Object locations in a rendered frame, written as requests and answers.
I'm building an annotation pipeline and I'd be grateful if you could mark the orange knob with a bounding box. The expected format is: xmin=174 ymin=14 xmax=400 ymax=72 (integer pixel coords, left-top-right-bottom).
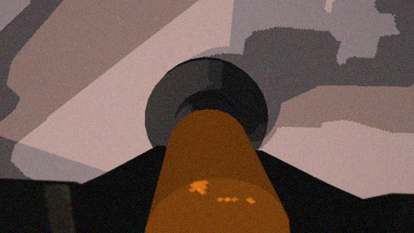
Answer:
xmin=145 ymin=109 xmax=290 ymax=233

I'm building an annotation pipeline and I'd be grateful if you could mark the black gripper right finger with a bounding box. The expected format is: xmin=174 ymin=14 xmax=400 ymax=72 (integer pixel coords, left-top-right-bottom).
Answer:
xmin=255 ymin=150 xmax=414 ymax=233

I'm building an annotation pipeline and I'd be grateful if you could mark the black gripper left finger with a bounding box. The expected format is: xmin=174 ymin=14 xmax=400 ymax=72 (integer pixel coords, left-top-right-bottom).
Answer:
xmin=0 ymin=146 xmax=166 ymax=233

